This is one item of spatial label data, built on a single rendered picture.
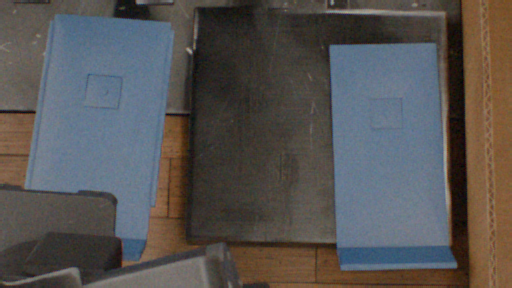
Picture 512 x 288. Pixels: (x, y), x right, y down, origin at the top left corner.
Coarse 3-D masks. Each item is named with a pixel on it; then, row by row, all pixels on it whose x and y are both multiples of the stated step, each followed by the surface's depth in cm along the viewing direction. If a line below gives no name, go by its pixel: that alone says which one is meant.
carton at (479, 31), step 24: (480, 0) 69; (504, 0) 76; (480, 24) 68; (504, 24) 75; (480, 48) 68; (504, 48) 75; (480, 72) 68; (504, 72) 74; (480, 96) 68; (504, 96) 74; (480, 120) 68; (504, 120) 73; (480, 144) 68; (504, 144) 73; (480, 168) 68; (504, 168) 72; (480, 192) 67; (504, 192) 72; (480, 216) 67; (504, 216) 72; (480, 240) 67; (504, 240) 71; (480, 264) 67; (504, 264) 71
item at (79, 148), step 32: (64, 32) 66; (96, 32) 66; (128, 32) 66; (160, 32) 66; (64, 64) 65; (96, 64) 65; (128, 64) 65; (160, 64) 65; (64, 96) 65; (128, 96) 65; (160, 96) 65; (64, 128) 64; (96, 128) 64; (128, 128) 64; (64, 160) 63; (96, 160) 63; (128, 160) 63; (128, 192) 63; (128, 224) 62; (128, 256) 59
